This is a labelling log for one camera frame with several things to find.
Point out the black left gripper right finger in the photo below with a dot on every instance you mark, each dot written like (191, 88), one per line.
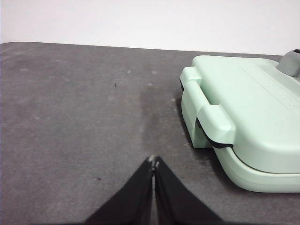
(178, 204)

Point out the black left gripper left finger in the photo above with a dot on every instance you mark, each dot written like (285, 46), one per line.
(131, 201)

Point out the mint green griddle lid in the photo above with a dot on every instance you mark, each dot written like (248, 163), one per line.
(257, 105)

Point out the mint green breakfast machine base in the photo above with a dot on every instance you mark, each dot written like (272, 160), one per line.
(257, 184)

